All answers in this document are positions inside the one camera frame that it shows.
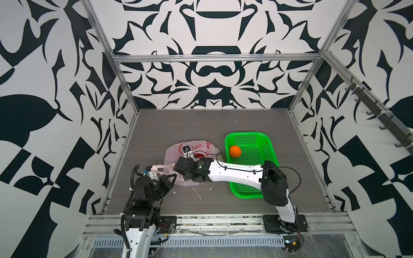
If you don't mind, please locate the pink plastic bag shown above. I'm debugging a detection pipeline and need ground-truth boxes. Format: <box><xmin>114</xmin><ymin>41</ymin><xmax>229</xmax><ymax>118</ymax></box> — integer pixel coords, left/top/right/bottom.
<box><xmin>151</xmin><ymin>140</ymin><xmax>220</xmax><ymax>187</ymax></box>

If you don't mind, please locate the orange fruit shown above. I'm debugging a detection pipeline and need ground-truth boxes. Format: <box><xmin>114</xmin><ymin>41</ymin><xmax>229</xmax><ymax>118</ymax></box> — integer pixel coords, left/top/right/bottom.
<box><xmin>229</xmin><ymin>145</ymin><xmax>242</xmax><ymax>159</ymax></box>

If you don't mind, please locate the green plastic perforated basket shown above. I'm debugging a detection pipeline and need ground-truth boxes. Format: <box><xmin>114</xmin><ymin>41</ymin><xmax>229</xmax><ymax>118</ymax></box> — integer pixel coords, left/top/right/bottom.
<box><xmin>225</xmin><ymin>132</ymin><xmax>279</xmax><ymax>200</ymax></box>

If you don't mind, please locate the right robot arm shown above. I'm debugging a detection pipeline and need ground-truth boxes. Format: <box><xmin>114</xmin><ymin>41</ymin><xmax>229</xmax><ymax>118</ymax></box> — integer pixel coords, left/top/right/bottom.
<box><xmin>173</xmin><ymin>157</ymin><xmax>298</xmax><ymax>225</ymax></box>

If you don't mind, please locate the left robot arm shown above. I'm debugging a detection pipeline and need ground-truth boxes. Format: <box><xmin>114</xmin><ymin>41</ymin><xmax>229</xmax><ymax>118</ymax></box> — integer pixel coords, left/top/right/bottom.
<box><xmin>115</xmin><ymin>172</ymin><xmax>176</xmax><ymax>258</ymax></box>

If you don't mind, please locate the small green-lit circuit board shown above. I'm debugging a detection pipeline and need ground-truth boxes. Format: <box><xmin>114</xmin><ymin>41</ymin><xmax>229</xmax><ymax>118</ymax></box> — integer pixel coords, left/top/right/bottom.
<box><xmin>282</xmin><ymin>234</ymin><xmax>304</xmax><ymax>253</ymax></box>

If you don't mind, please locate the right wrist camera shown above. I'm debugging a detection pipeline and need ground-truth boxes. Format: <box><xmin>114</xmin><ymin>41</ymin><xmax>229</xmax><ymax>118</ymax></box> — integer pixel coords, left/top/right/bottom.
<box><xmin>182</xmin><ymin>145</ymin><xmax>191</xmax><ymax>154</ymax></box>

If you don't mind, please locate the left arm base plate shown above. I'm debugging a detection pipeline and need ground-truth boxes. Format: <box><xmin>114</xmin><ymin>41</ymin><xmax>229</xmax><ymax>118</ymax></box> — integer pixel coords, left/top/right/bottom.
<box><xmin>155</xmin><ymin>216</ymin><xmax>177</xmax><ymax>234</ymax></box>

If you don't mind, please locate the aluminium front rail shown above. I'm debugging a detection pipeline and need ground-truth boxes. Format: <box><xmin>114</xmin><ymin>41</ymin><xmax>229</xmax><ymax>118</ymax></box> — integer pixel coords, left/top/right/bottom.
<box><xmin>82</xmin><ymin>212</ymin><xmax>357</xmax><ymax>237</ymax></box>

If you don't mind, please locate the white slotted cable duct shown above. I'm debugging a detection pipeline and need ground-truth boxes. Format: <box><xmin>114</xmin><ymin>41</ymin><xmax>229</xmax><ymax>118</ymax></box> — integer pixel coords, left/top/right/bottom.
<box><xmin>91</xmin><ymin>235</ymin><xmax>285</xmax><ymax>248</ymax></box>

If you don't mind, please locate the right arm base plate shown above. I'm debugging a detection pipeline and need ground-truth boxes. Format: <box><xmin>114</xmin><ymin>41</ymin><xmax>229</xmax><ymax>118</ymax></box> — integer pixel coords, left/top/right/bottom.
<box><xmin>262</xmin><ymin>215</ymin><xmax>308</xmax><ymax>234</ymax></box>

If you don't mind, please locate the black wall hook rack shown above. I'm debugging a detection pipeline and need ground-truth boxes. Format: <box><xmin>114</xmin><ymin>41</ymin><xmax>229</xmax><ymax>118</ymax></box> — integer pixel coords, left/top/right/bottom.
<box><xmin>346</xmin><ymin>76</ymin><xmax>413</xmax><ymax>155</ymax></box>

